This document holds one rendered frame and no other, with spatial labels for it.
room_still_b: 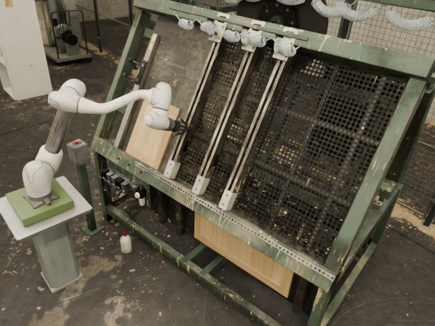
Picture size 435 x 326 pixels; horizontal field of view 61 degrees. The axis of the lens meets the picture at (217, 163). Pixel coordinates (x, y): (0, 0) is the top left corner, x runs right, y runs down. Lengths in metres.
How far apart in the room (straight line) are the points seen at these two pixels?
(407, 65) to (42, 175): 2.24
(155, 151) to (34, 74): 3.97
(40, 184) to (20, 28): 3.94
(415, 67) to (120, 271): 2.57
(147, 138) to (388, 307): 2.31
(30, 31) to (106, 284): 4.25
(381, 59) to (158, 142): 1.61
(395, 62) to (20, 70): 5.42
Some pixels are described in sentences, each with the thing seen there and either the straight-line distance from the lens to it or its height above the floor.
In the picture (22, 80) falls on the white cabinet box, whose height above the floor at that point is 0.30.
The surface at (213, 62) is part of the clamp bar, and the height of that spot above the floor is 1.67.
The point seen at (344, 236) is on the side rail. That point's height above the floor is 1.08.
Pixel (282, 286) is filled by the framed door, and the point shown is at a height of 0.34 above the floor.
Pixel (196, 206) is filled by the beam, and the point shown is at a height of 0.84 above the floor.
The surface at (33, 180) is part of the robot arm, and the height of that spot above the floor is 1.01.
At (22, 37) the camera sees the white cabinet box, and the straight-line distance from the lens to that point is 6.35.
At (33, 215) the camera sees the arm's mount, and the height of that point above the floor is 0.81.
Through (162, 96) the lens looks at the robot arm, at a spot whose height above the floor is 1.57.
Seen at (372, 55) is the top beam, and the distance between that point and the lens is 2.18.
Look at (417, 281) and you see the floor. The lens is 3.70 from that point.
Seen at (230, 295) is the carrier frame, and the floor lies 0.18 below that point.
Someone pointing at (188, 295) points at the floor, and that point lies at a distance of 3.08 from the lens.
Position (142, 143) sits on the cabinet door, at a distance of 2.93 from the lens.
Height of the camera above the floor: 2.46
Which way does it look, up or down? 33 degrees down
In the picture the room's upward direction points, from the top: 4 degrees clockwise
